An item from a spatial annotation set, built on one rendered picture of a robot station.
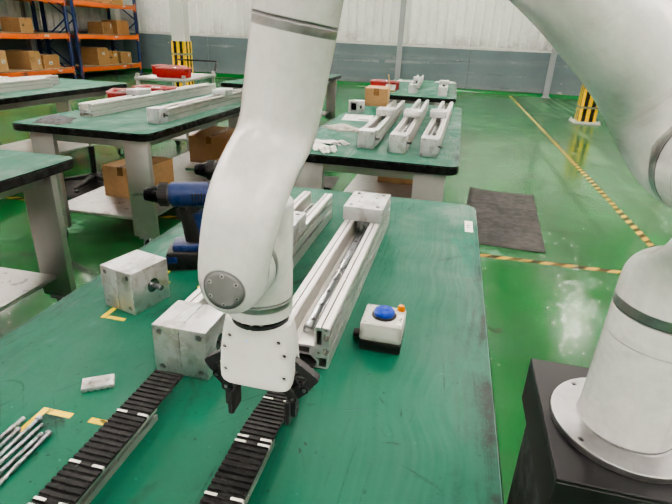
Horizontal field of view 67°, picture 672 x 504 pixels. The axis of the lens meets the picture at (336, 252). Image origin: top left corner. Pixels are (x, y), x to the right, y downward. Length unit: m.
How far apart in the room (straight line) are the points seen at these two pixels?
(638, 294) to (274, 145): 0.45
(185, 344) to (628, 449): 0.67
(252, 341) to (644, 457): 0.51
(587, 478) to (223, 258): 0.51
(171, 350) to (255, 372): 0.26
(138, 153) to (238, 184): 2.77
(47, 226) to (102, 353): 1.70
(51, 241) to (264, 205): 2.25
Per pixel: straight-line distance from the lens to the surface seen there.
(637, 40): 0.57
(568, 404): 0.82
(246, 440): 0.76
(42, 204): 2.66
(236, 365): 0.70
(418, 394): 0.91
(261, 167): 0.52
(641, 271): 0.67
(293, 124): 0.54
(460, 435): 0.85
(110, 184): 3.93
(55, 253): 2.73
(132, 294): 1.12
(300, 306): 0.96
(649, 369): 0.71
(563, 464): 0.74
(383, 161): 2.56
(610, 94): 0.60
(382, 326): 0.96
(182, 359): 0.92
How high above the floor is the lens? 1.34
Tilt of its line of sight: 23 degrees down
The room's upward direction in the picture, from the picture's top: 3 degrees clockwise
